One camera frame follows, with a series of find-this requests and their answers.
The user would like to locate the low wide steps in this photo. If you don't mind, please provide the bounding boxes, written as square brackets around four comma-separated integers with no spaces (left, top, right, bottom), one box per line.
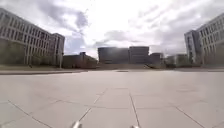
[95,63,152,71]

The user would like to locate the dark glass building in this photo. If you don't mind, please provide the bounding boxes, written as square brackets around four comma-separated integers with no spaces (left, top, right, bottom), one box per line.
[97,45,151,65]

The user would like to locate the pale stone slab plaza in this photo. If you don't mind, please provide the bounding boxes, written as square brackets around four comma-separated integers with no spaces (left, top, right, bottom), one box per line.
[0,69,224,128]

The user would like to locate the low dark building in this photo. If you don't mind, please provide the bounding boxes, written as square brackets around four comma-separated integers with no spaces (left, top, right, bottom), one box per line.
[61,51,98,70]

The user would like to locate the large pale office building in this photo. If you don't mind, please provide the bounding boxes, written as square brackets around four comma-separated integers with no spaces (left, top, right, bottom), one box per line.
[0,7,66,67]

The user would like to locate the grey gridded office building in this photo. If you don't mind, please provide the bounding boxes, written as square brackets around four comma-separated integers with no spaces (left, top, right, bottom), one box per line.
[183,12,224,66]

